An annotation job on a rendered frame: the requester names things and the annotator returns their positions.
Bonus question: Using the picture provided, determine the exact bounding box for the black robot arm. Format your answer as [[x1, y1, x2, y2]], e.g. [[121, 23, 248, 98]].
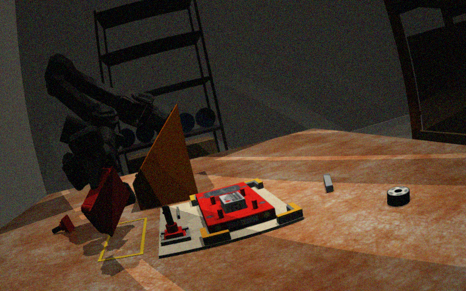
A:
[[44, 53, 171, 191]]

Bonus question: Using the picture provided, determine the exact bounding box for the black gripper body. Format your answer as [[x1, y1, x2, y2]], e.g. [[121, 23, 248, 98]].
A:
[[69, 125, 136, 207]]

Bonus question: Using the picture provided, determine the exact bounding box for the black toy tyre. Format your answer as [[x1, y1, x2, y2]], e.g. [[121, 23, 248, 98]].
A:
[[387, 186, 410, 207]]

